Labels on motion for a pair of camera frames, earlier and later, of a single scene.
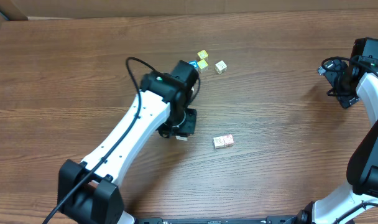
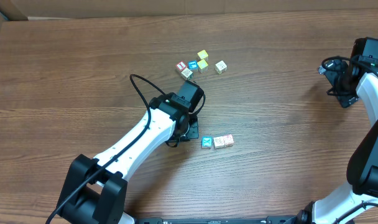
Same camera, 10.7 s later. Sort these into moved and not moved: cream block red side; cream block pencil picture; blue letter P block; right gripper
Moved: cream block pencil picture
Not moved: blue letter P block; right gripper; cream block red side
